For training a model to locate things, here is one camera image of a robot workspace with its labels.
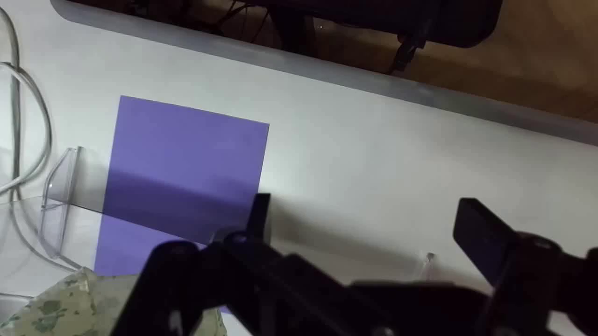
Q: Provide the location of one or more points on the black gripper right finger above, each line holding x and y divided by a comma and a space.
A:
497, 248

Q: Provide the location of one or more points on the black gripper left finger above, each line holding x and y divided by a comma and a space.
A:
205, 286

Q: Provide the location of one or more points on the white green floral cloth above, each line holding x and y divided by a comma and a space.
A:
61, 308

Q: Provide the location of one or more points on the purple rectangular mat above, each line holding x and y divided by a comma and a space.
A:
179, 168

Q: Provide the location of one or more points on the transparent acrylic countertop shield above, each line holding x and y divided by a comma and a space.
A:
61, 187

